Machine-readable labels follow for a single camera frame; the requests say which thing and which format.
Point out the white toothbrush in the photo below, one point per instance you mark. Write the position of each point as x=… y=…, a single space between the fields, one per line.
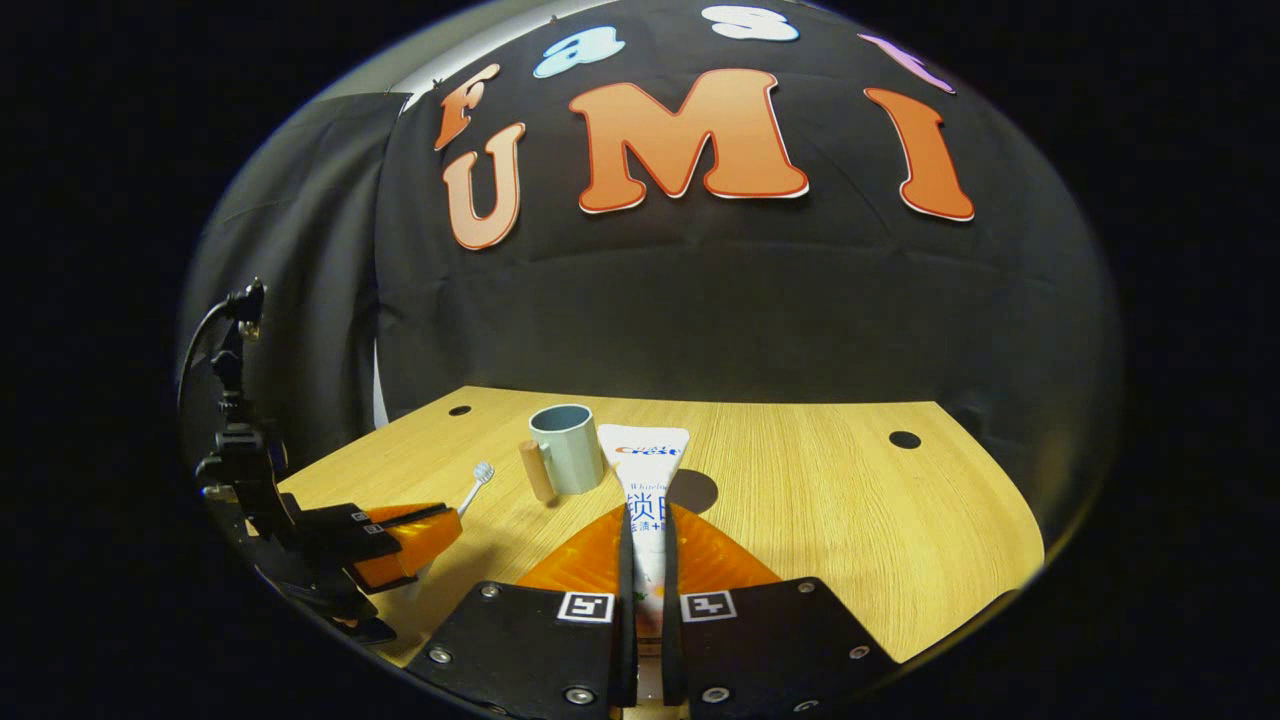
x=482 y=474

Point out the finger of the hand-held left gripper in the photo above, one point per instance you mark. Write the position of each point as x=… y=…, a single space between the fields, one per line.
x=400 y=550
x=350 y=518

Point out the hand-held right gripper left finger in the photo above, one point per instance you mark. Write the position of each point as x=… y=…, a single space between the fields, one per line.
x=530 y=650

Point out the white toothpaste tube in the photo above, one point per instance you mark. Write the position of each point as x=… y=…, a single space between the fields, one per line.
x=645 y=470

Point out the wooden desktop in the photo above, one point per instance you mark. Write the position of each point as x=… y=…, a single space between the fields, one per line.
x=850 y=520

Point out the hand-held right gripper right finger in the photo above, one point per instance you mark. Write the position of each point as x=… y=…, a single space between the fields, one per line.
x=780 y=650

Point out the black backdrop cloth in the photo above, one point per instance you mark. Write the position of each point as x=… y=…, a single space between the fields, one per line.
x=750 y=300

